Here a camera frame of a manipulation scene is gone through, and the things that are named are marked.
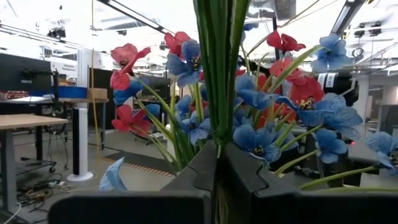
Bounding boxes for brown cardboard box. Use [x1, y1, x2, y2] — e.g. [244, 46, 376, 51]
[86, 88, 108, 100]

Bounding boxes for black office chair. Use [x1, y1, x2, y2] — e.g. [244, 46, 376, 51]
[376, 104, 398, 134]

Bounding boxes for blue plastic bin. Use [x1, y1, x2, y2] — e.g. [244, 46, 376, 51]
[57, 86, 88, 99]

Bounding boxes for black floor mat yellow stripes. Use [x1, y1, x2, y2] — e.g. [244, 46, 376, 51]
[104, 150, 177, 177]

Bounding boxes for tangled floor cables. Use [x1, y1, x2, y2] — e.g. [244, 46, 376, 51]
[15, 179, 68, 203]

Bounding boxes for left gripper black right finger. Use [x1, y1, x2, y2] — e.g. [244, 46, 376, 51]
[225, 142, 398, 224]

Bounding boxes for wooden side table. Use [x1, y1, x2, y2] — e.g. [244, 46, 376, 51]
[0, 96, 109, 150]

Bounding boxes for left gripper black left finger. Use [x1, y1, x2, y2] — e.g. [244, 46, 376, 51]
[48, 141, 218, 224]

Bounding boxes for black computer monitor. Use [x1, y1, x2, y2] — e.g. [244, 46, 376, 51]
[0, 52, 53, 93]
[141, 76, 172, 101]

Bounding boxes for light wood desk grey legs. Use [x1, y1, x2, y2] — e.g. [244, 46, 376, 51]
[0, 113, 70, 215]

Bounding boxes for white square pillar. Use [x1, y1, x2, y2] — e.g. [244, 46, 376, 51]
[67, 49, 94, 182]

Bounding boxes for thin yellow hanging cord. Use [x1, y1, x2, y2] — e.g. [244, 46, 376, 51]
[90, 0, 101, 153]

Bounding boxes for blue artificial flower bunch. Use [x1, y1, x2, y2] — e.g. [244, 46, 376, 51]
[233, 23, 398, 192]
[98, 39, 215, 192]

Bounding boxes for black wheeled stand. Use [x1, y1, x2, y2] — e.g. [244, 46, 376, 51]
[20, 123, 68, 175]

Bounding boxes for black partition panel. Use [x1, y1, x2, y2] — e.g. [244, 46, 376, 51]
[88, 67, 115, 131]

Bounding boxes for black overhead light bar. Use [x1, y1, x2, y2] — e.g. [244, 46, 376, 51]
[331, 0, 368, 35]
[96, 0, 175, 35]

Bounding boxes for black ceiling-mounted camera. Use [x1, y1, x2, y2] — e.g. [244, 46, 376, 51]
[46, 27, 67, 40]

